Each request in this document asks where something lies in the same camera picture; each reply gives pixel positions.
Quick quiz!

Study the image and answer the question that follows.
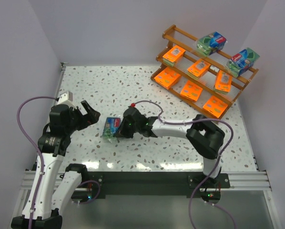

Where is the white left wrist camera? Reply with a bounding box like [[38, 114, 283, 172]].
[[56, 91, 76, 108]]

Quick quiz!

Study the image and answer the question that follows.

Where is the wooden shelf rack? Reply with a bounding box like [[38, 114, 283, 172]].
[[151, 25, 258, 119]]

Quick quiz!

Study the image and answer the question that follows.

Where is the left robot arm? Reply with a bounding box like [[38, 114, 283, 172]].
[[11, 98, 101, 229]]

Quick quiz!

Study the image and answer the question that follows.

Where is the orange sponge box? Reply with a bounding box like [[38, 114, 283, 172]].
[[163, 45, 185, 67], [213, 70, 233, 94], [203, 95, 228, 118], [187, 59, 211, 80]]

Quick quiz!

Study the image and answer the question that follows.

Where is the green sponge pack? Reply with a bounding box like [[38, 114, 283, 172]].
[[226, 48, 260, 78]]

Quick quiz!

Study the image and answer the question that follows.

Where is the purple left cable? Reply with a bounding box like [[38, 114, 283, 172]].
[[16, 96, 102, 229]]

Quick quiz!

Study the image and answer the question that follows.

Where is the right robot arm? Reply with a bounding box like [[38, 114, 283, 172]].
[[113, 107, 225, 179]]

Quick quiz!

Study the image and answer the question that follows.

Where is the black table base frame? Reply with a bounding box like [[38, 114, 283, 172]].
[[71, 170, 231, 200]]

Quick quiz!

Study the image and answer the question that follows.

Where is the blue sponge pack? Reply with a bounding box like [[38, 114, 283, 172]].
[[102, 115, 122, 143], [196, 31, 227, 56]]

